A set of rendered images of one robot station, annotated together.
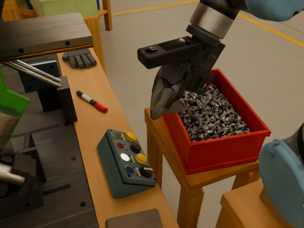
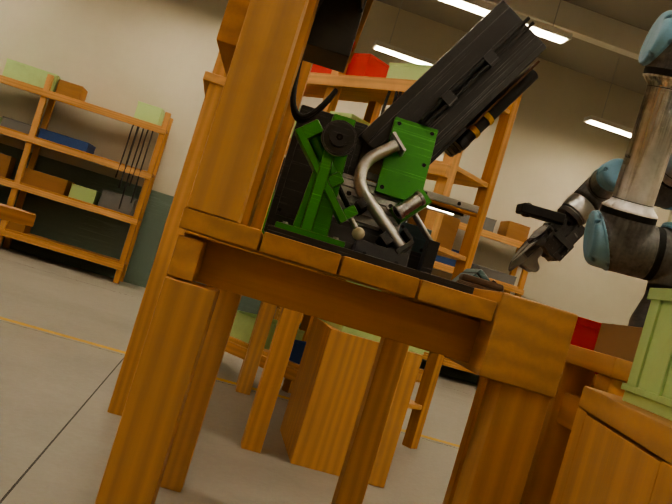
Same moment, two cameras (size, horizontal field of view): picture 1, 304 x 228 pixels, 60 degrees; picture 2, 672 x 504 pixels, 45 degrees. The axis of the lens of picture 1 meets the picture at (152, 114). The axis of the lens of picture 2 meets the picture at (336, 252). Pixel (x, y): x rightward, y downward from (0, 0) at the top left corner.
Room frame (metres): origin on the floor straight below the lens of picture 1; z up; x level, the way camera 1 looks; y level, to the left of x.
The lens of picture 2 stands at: (-1.60, -0.21, 0.84)
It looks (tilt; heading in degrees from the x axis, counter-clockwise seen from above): 2 degrees up; 18
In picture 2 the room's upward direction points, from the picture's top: 17 degrees clockwise
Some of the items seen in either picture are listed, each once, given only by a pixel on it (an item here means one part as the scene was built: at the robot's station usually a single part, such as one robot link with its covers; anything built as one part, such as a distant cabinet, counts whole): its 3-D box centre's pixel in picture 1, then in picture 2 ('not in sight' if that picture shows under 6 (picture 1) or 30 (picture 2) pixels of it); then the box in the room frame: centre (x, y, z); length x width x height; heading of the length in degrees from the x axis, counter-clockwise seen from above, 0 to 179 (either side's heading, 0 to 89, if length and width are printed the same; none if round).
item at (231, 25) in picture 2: not in sight; (248, 94); (0.31, 0.75, 1.23); 1.30 x 0.05 x 0.09; 21
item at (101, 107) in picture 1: (91, 101); not in sight; (0.60, 0.17, 0.91); 0.13 x 0.02 x 0.02; 48
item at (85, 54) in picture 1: (76, 54); not in sight; (0.88, 0.28, 0.91); 0.20 x 0.11 x 0.03; 25
